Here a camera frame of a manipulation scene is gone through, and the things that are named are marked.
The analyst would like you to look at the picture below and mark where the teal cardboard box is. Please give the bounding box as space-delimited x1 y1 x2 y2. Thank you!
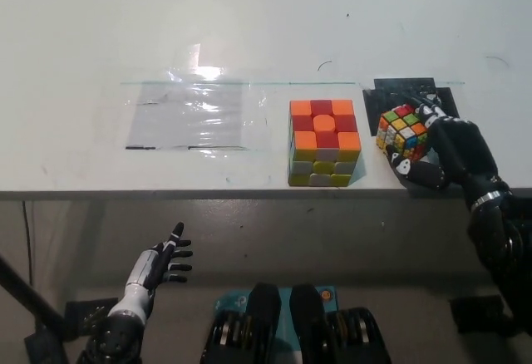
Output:
214 287 337 342

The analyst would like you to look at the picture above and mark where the black tape patch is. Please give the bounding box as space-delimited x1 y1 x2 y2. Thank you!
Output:
362 77 462 136

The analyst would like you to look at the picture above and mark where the clear plastic sheet over paper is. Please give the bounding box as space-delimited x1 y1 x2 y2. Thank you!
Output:
120 42 270 153

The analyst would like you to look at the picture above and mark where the large orange red puzzle cube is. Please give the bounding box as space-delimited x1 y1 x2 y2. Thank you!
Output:
286 98 362 189

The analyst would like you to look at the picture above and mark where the robot legs and base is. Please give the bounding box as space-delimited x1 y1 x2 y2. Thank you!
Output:
201 283 392 364

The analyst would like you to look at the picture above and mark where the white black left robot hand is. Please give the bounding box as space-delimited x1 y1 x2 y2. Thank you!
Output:
124 221 195 295

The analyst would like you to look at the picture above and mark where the black slanted stand leg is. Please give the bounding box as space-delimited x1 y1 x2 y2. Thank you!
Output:
0 253 71 364

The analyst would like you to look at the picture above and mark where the thin black cable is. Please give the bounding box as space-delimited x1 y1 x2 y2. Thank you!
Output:
21 200 36 288

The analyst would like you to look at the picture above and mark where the small studded multicolour puzzle cube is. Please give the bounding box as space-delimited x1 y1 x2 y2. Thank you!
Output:
376 105 431 162

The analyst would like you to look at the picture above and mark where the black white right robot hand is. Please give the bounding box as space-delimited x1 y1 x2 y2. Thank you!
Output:
384 97 513 212

